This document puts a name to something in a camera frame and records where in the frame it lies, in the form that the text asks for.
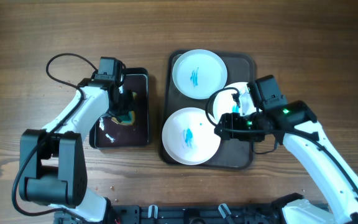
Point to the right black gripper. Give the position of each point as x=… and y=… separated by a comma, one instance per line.
x=231, y=121

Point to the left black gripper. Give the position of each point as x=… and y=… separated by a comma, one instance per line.
x=127, y=94

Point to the green yellow sponge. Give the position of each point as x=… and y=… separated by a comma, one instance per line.
x=127, y=119

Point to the white plate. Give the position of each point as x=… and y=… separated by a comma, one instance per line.
x=188, y=137
x=199, y=73
x=224, y=103

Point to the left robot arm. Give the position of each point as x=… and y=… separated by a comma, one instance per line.
x=52, y=167

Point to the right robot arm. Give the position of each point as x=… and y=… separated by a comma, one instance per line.
x=296, y=127

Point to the small black tray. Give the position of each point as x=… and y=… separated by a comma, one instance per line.
x=106, y=134

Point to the large brown serving tray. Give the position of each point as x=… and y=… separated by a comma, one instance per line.
x=232, y=154

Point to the white plate top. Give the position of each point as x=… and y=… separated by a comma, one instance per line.
x=199, y=73

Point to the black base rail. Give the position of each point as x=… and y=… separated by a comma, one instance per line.
x=246, y=214

